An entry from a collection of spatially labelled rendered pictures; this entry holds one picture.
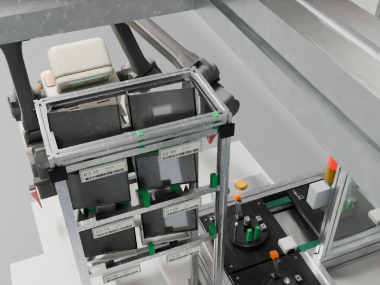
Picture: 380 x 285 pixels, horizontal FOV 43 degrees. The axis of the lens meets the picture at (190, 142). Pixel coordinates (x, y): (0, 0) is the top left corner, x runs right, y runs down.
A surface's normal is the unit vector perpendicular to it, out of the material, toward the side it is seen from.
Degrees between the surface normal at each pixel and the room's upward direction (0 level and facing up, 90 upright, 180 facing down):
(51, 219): 0
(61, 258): 0
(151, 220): 65
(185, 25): 0
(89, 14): 90
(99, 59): 42
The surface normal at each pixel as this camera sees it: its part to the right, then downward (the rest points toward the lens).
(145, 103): 0.18, 0.25
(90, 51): 0.26, -0.18
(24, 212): -0.01, -0.77
